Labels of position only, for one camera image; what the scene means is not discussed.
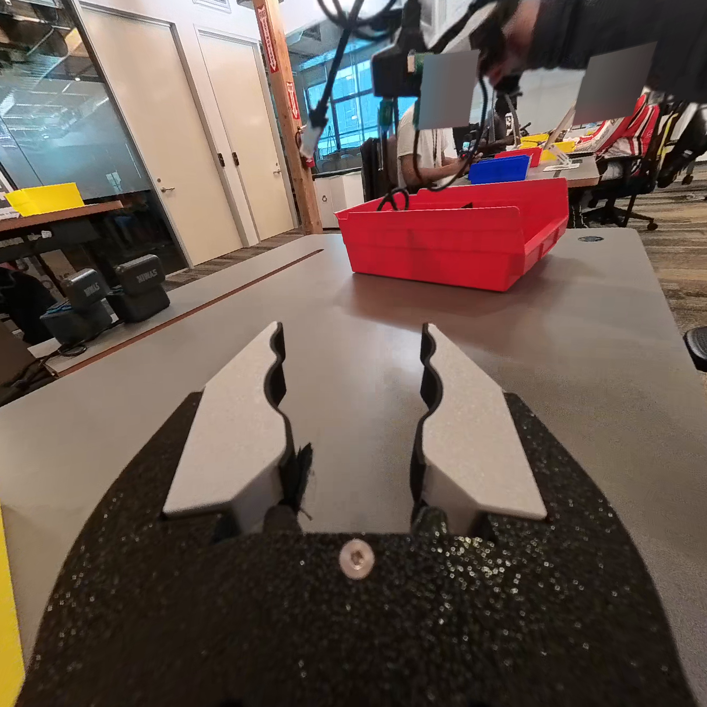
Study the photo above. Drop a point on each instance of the black bag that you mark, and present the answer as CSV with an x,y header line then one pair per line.
x,y
25,304

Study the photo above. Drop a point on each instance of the wooden post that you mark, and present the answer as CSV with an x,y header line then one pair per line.
x,y
292,138

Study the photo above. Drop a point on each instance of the black charger box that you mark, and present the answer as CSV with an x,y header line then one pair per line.
x,y
83,298
141,287

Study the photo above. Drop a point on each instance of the white door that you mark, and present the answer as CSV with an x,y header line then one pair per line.
x,y
154,138
248,138

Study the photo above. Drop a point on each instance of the grey office desk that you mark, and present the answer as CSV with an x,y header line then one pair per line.
x,y
580,172

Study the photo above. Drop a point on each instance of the large red plastic bin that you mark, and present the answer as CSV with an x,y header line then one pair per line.
x,y
442,248

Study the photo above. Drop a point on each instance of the brown wooden desk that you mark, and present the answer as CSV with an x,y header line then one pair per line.
x,y
55,221

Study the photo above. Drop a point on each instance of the office chair with black jacket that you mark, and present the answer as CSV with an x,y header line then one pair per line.
x,y
685,143

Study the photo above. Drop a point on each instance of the person's right hand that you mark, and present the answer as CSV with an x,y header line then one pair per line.
x,y
522,38

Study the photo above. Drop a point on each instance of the office chair with red jacket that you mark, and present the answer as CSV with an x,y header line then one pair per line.
x,y
629,143

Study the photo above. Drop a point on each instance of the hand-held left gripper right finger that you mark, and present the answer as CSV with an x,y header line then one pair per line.
x,y
475,436

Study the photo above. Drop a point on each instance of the large yellow plastic bin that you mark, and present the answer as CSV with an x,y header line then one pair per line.
x,y
8,607

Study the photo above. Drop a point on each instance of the red fire extinguisher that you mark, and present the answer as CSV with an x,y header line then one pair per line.
x,y
307,149

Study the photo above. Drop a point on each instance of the blue plastic bin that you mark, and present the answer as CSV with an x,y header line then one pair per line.
x,y
497,170

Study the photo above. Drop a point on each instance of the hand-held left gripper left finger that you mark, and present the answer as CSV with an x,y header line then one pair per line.
x,y
232,431

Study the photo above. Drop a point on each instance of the white recycling cabinet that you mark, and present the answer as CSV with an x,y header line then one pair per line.
x,y
339,199

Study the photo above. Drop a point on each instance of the small red plastic bin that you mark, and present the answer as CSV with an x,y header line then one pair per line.
x,y
522,154

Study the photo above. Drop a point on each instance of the black chair armrest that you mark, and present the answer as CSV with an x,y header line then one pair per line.
x,y
697,348

